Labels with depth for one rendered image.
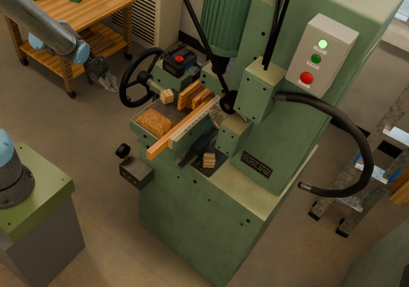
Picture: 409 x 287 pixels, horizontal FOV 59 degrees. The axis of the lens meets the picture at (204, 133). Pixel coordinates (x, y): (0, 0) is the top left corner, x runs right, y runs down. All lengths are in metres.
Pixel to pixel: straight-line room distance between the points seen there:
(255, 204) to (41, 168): 0.83
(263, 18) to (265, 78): 0.17
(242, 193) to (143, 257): 0.87
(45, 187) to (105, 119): 1.11
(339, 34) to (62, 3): 2.02
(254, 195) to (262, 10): 0.64
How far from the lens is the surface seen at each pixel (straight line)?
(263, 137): 1.16
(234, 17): 1.05
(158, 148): 1.19
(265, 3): 0.98
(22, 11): 1.24
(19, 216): 1.46
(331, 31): 0.83
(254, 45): 1.05
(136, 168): 1.52
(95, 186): 2.21
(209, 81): 1.28
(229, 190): 1.29
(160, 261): 2.01
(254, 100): 0.97
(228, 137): 1.10
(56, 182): 1.50
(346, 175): 2.05
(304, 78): 0.88
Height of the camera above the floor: 1.89
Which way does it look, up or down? 50 degrees down
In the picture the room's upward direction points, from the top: 13 degrees clockwise
